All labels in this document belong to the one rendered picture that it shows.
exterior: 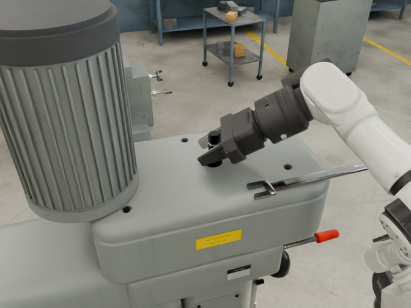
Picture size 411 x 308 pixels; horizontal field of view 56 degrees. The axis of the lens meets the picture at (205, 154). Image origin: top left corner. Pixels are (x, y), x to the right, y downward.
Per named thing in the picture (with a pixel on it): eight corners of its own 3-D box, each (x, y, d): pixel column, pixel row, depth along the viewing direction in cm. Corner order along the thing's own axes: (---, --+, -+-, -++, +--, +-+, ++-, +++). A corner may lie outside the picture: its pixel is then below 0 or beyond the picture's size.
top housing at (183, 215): (276, 165, 103) (282, 113, 94) (329, 238, 83) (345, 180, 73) (93, 202, 92) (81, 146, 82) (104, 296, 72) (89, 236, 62)
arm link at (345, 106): (305, 102, 74) (350, 151, 67) (292, 77, 67) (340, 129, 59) (333, 80, 73) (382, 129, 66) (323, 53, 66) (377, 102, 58)
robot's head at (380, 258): (396, 273, 98) (375, 242, 101) (427, 265, 90) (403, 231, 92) (380, 286, 95) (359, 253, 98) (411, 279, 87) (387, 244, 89)
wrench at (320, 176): (358, 161, 78) (359, 158, 78) (371, 173, 75) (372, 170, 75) (246, 186, 72) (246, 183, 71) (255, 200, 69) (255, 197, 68)
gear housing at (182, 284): (241, 203, 106) (243, 174, 100) (281, 275, 87) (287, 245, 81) (117, 230, 98) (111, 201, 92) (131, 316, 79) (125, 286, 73)
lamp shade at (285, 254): (294, 268, 111) (297, 254, 107) (277, 282, 107) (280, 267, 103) (275, 253, 115) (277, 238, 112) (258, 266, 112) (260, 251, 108)
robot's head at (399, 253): (399, 267, 95) (387, 236, 98) (426, 260, 88) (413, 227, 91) (379, 271, 93) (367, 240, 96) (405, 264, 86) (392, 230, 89)
